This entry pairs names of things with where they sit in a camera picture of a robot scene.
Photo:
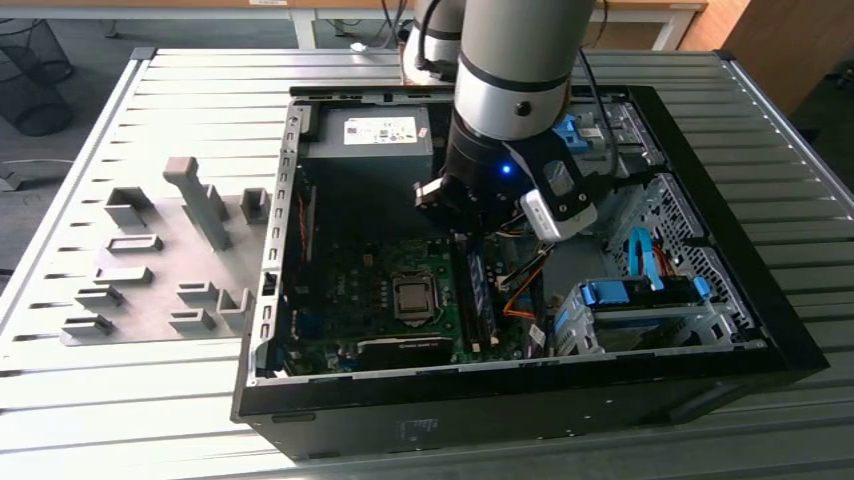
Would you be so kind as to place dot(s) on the silver perforated disk bay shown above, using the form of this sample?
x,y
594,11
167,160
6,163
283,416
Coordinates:
x,y
668,325

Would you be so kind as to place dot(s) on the silver drive cage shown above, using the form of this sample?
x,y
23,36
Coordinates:
x,y
630,125

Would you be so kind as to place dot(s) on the silver white wrist camera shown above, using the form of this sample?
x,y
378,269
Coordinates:
x,y
557,227

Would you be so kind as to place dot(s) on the grey power supply unit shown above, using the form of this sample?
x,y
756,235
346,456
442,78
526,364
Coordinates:
x,y
374,150

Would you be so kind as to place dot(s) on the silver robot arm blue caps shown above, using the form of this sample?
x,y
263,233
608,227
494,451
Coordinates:
x,y
521,50

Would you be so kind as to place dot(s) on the blue disk carrier with disk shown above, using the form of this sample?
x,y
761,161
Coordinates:
x,y
608,292

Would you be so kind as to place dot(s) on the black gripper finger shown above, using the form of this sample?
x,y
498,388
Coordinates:
x,y
430,200

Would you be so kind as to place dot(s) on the brown wooden cabinet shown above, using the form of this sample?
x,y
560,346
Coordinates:
x,y
788,45

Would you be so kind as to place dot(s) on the black graphics card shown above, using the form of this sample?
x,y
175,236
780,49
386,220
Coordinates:
x,y
404,350

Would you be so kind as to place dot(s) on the grey parts rack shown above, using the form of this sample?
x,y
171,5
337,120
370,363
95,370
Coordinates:
x,y
167,235

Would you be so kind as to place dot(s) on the black camera bracket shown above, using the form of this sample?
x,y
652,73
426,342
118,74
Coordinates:
x,y
534,160

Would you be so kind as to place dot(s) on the black CPU socket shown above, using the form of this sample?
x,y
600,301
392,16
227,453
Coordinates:
x,y
416,318

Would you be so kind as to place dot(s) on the black open PC case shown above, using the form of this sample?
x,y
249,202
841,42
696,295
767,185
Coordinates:
x,y
534,415

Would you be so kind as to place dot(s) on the silver CPU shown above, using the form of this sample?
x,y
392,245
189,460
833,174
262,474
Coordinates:
x,y
413,297

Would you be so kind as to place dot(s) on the RAM stick with blue chips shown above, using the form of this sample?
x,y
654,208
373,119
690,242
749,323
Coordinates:
x,y
477,280

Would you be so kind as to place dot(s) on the green motherboard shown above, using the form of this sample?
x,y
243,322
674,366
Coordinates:
x,y
348,280

